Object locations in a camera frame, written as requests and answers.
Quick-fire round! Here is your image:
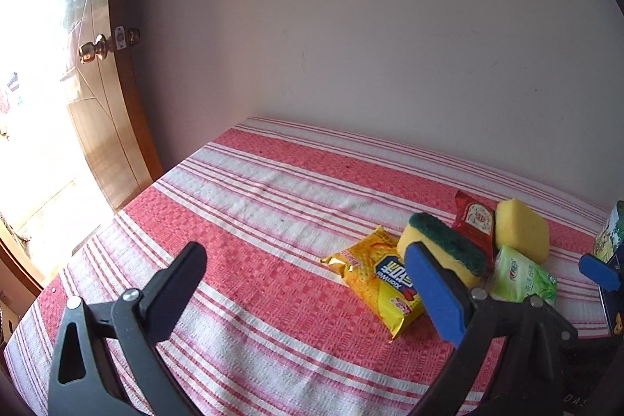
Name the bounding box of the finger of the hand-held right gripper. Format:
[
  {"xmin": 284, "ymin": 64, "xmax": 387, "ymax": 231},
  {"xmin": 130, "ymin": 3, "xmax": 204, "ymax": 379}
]
[{"xmin": 578, "ymin": 253, "xmax": 622, "ymax": 307}]

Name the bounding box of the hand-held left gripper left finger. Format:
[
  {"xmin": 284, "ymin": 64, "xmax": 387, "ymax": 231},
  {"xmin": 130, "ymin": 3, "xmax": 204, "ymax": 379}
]
[{"xmin": 48, "ymin": 242, "xmax": 208, "ymax": 416}]

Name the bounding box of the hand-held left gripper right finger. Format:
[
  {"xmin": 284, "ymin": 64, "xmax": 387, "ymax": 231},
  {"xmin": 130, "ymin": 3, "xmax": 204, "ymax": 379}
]
[{"xmin": 404, "ymin": 243, "xmax": 578, "ymax": 416}]

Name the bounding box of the green white carton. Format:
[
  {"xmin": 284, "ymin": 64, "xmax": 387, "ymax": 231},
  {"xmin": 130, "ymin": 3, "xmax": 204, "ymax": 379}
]
[{"xmin": 594, "ymin": 214, "xmax": 624, "ymax": 263}]

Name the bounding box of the round blue cookie tin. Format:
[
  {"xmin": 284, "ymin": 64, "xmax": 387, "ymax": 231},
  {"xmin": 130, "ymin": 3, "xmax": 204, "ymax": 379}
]
[{"xmin": 592, "ymin": 200, "xmax": 624, "ymax": 336}]

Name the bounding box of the yellow green scouring sponge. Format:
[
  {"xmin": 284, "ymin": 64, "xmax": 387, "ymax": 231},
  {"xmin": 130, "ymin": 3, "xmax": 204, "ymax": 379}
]
[{"xmin": 397, "ymin": 212, "xmax": 488, "ymax": 290}]

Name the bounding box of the yellow snack packet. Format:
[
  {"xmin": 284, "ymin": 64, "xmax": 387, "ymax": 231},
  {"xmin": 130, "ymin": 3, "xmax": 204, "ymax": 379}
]
[{"xmin": 320, "ymin": 226, "xmax": 425, "ymax": 341}]

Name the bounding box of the red snack packet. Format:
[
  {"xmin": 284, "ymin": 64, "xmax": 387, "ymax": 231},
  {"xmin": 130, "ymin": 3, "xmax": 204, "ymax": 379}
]
[{"xmin": 451, "ymin": 190, "xmax": 498, "ymax": 271}]

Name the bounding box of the yellow rounded sponge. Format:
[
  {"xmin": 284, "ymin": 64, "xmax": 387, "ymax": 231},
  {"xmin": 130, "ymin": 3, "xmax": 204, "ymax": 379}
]
[{"xmin": 495, "ymin": 199, "xmax": 551, "ymax": 263}]

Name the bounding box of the green tissue pack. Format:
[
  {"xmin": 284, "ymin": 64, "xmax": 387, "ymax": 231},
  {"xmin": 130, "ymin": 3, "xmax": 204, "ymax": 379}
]
[{"xmin": 490, "ymin": 245, "xmax": 558, "ymax": 307}]

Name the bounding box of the red white striped cloth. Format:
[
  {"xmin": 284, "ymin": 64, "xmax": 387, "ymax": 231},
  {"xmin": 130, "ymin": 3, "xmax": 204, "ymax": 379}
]
[{"xmin": 2, "ymin": 116, "xmax": 624, "ymax": 416}]

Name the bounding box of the wooden door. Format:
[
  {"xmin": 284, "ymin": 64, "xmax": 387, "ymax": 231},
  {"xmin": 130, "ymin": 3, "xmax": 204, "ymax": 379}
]
[{"xmin": 0, "ymin": 0, "xmax": 164, "ymax": 212}]

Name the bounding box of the brass door knob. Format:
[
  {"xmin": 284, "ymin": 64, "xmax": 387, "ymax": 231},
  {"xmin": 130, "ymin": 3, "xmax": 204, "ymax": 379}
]
[{"xmin": 79, "ymin": 34, "xmax": 118, "ymax": 65}]

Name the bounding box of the metal door latch plate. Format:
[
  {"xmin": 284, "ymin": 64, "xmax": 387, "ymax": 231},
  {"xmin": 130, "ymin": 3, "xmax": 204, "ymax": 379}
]
[{"xmin": 113, "ymin": 25, "xmax": 142, "ymax": 50}]

